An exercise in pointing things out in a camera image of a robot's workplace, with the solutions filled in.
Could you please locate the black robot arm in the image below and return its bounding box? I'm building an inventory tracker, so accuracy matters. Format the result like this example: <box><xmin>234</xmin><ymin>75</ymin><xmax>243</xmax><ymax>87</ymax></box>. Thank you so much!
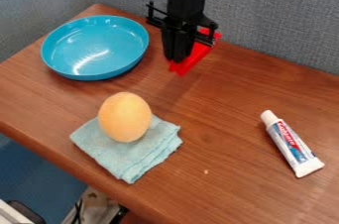
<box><xmin>147</xmin><ymin>0</ymin><xmax>219</xmax><ymax>63</ymax></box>

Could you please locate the white toothpaste tube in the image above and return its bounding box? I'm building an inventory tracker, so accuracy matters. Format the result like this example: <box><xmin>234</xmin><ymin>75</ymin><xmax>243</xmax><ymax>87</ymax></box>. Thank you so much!
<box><xmin>261</xmin><ymin>110</ymin><xmax>325</xmax><ymax>178</ymax></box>

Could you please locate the blue plate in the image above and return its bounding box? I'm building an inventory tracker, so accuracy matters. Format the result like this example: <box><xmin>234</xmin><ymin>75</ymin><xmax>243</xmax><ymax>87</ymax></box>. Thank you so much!
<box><xmin>42</xmin><ymin>15</ymin><xmax>150</xmax><ymax>81</ymax></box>

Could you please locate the light blue folded cloth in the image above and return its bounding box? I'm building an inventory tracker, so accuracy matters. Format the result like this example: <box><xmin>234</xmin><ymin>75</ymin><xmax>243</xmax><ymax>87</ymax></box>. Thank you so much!
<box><xmin>71</xmin><ymin>116</ymin><xmax>183</xmax><ymax>184</ymax></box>

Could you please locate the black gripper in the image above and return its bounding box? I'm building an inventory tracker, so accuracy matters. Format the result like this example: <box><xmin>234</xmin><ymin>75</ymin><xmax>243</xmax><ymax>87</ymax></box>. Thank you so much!
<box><xmin>147</xmin><ymin>0</ymin><xmax>218</xmax><ymax>63</ymax></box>

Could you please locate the red rectangular block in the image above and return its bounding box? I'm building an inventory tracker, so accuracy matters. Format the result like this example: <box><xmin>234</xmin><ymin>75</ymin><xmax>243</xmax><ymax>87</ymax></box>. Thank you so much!
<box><xmin>170</xmin><ymin>32</ymin><xmax>223</xmax><ymax>76</ymax></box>

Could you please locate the grey object under table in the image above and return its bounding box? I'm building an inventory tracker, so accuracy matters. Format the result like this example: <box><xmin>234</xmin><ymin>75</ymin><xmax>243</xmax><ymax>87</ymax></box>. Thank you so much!
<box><xmin>60</xmin><ymin>186</ymin><xmax>122</xmax><ymax>224</ymax></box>

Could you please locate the orange egg-shaped object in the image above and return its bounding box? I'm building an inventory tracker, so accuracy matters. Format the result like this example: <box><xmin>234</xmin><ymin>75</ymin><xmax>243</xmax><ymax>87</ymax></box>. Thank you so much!
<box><xmin>98</xmin><ymin>92</ymin><xmax>152</xmax><ymax>143</ymax></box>

